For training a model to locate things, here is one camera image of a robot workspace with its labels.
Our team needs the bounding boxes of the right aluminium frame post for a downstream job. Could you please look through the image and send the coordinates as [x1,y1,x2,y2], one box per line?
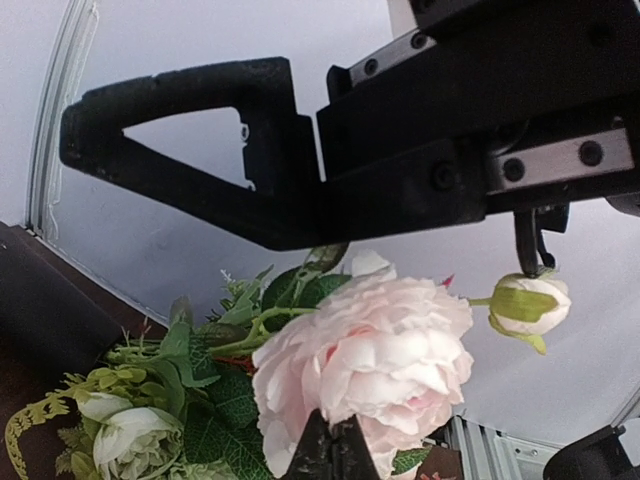
[26,0,102,244]

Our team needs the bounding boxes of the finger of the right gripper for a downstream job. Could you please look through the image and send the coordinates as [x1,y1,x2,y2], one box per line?
[58,56,351,252]

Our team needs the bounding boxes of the green fern white flower bunch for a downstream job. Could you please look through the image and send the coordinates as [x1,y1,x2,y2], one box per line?
[4,273,282,479]

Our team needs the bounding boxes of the black cylindrical vase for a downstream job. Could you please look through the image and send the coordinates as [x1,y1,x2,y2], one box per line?
[1,224,122,379]

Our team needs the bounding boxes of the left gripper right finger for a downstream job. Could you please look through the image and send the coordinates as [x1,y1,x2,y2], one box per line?
[332,415,379,480]

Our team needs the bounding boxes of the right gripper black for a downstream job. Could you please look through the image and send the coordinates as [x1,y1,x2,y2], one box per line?
[317,1,639,238]

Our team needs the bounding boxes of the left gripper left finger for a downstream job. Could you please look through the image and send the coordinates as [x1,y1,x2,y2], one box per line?
[284,409,333,480]

